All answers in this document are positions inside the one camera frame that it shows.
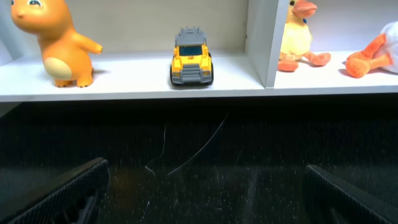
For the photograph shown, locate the white plush duck yellow hat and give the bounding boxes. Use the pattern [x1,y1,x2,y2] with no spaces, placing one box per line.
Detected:
[345,21,398,79]

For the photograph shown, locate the white shelf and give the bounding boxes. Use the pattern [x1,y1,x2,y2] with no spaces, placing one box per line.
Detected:
[0,0,398,104]

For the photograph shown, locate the orange toy dragon figure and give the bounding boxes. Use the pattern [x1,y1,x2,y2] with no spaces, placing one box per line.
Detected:
[10,0,104,89]

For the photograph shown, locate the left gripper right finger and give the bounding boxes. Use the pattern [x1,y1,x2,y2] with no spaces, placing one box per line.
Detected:
[302,164,398,224]

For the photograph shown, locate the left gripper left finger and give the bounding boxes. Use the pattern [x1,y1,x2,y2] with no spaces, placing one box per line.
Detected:
[0,157,110,224]

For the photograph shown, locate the grey and yellow toy truck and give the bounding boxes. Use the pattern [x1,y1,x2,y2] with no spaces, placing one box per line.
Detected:
[169,26,215,87]

